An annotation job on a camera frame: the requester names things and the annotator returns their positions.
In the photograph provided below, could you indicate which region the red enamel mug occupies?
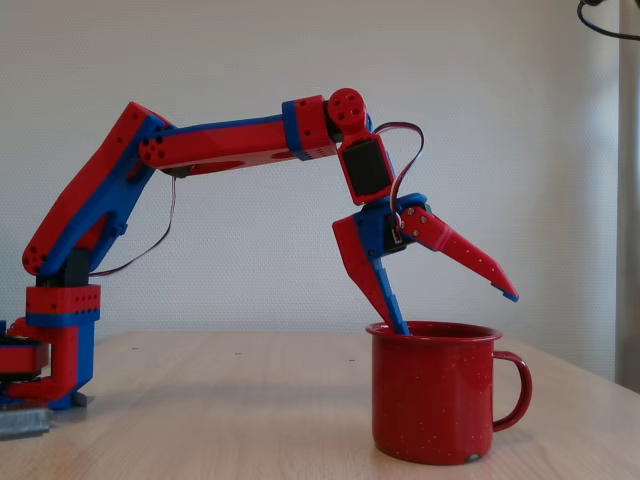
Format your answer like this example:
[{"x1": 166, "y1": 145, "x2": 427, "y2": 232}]
[{"x1": 364, "y1": 320, "x2": 533, "y2": 466}]

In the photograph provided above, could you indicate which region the red white gripper servo cable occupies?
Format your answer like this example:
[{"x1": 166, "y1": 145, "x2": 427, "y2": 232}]
[{"x1": 372, "y1": 121, "x2": 426, "y2": 241}]

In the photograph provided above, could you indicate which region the black hanging cable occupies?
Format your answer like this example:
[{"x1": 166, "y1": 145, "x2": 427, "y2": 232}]
[{"x1": 577, "y1": 0, "x2": 640, "y2": 41}]

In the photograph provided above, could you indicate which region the red white arm servo cable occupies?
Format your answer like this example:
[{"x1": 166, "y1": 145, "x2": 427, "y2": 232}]
[{"x1": 89, "y1": 174, "x2": 179, "y2": 279}]

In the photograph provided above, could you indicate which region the grey duct tape piece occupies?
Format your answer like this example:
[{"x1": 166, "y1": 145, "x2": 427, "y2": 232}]
[{"x1": 0, "y1": 402, "x2": 52, "y2": 442}]

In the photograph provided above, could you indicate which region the beige vertical panel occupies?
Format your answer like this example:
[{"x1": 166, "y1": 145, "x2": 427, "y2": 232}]
[{"x1": 615, "y1": 0, "x2": 640, "y2": 396}]

